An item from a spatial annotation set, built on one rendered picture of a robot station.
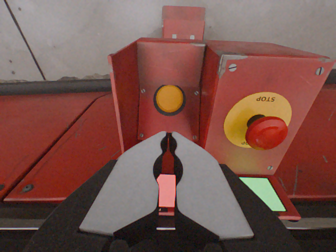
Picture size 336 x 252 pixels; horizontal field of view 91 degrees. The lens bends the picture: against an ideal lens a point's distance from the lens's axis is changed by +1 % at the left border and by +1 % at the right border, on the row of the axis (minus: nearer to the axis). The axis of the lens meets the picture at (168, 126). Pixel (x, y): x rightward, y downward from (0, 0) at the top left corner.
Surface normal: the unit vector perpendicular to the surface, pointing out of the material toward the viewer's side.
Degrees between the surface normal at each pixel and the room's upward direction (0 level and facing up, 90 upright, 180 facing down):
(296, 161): 90
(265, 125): 33
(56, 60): 0
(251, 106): 0
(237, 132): 0
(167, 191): 90
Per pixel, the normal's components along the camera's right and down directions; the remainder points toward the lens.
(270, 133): -0.04, 0.49
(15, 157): -0.04, -0.84
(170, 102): 0.00, -0.04
